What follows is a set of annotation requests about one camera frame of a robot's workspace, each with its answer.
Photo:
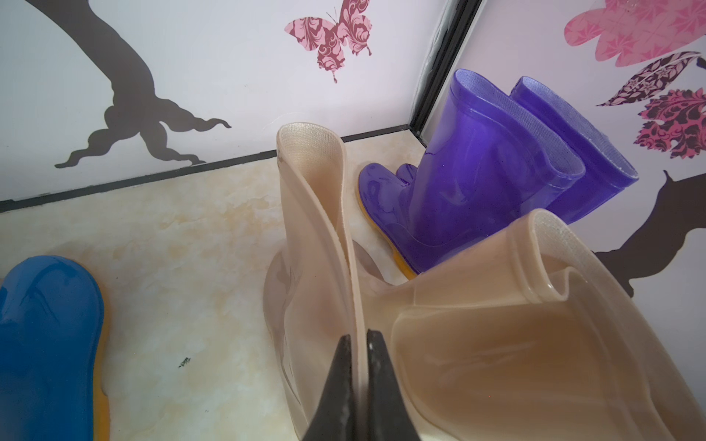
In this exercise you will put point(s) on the black corner frame post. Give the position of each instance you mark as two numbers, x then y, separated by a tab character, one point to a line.
456	22

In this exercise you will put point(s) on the purple rain boot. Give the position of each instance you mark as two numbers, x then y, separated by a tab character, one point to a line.
573	149
420	238

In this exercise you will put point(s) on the beige rain boot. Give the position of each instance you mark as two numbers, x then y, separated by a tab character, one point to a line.
527	336
312	290

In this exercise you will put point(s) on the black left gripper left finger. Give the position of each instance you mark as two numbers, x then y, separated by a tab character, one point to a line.
335	416

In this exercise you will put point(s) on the standing blue rain boot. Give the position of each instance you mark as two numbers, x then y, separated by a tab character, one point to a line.
54	327

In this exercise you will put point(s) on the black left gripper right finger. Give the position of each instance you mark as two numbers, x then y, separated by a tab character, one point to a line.
388	419

